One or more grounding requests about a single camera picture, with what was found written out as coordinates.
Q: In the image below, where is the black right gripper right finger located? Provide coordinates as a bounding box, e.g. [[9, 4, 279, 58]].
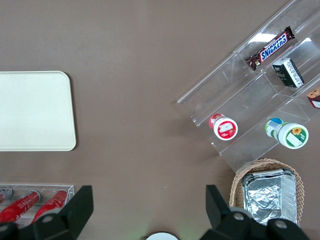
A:
[[201, 184, 312, 240]]

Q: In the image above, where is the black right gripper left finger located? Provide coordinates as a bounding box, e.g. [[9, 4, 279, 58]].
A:
[[0, 185, 94, 240]]

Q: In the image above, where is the wicker basket holding foil containers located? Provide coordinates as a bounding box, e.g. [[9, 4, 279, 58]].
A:
[[229, 157, 305, 226]]

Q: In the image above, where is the cream rectangular plastic tray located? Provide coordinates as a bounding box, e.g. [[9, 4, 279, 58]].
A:
[[0, 70, 77, 152]]

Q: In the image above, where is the red cola bottle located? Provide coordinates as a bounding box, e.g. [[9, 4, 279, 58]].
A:
[[0, 189, 42, 223], [33, 189, 69, 221]]

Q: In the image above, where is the clear acrylic bottle rack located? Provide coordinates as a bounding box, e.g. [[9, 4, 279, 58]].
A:
[[0, 183, 75, 226]]

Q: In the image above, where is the aluminium foil food container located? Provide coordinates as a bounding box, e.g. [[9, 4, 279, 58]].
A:
[[241, 168, 300, 227]]

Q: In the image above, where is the white round object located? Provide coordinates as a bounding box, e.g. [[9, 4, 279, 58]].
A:
[[146, 231, 180, 240]]

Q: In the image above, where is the red strawberry yogurt bottle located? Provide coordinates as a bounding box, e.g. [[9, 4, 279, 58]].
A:
[[208, 113, 239, 141]]

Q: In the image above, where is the green capped yogurt bottle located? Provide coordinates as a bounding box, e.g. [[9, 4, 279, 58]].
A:
[[264, 117, 310, 150]]

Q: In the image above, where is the clear acrylic stepped display shelf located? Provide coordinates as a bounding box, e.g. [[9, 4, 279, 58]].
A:
[[176, 0, 320, 175]]

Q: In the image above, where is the red cookie box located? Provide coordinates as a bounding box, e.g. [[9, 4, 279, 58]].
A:
[[306, 85, 320, 109]]

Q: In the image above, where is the small black white carton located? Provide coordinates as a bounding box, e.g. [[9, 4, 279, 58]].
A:
[[271, 57, 305, 88]]

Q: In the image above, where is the Snickers chocolate bar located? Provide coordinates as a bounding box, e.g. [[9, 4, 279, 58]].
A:
[[244, 26, 296, 71]]

